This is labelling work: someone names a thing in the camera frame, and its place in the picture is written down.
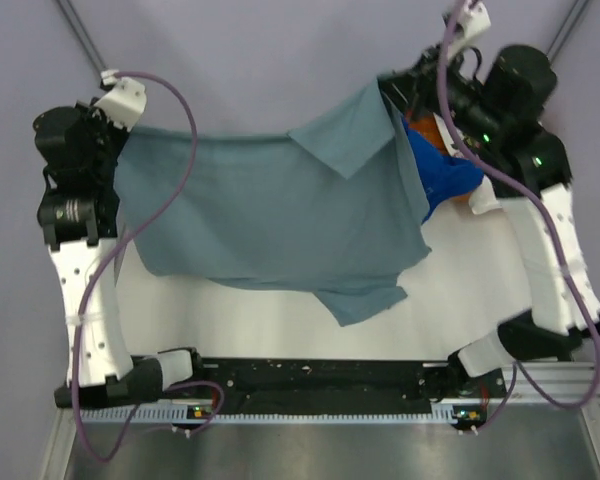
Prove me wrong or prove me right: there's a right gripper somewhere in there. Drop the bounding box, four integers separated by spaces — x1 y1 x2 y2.
376 42 505 147

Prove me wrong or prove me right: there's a grey-blue t shirt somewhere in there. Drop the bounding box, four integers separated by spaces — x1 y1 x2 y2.
115 84 430 326

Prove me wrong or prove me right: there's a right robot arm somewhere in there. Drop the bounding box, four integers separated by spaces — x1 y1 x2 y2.
446 44 600 396

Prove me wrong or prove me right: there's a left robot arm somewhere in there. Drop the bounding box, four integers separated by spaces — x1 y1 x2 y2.
33 98 207 409

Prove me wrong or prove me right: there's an orange basket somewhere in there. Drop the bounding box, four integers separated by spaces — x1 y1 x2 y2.
407 114 474 204

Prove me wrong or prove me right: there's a royal blue t shirt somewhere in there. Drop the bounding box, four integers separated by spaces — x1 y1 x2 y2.
402 119 486 224

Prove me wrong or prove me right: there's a white printed t shirt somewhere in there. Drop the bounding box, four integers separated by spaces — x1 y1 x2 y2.
433 114 501 215

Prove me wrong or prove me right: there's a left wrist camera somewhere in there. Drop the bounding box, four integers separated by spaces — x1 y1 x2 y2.
95 70 147 132

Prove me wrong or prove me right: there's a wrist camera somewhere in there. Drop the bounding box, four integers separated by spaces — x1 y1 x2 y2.
95 70 147 132
444 0 491 60

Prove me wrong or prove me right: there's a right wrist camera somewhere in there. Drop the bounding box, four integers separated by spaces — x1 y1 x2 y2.
444 0 491 60

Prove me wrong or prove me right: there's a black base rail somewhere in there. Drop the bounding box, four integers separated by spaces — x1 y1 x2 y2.
194 357 505 415

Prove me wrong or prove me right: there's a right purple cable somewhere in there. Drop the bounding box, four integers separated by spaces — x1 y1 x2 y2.
438 0 600 434

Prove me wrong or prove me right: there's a grey slotted cable duct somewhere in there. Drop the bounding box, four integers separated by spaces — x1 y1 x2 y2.
79 403 486 425

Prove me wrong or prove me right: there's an aluminium frame profile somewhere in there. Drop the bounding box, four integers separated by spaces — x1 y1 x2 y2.
510 362 595 404

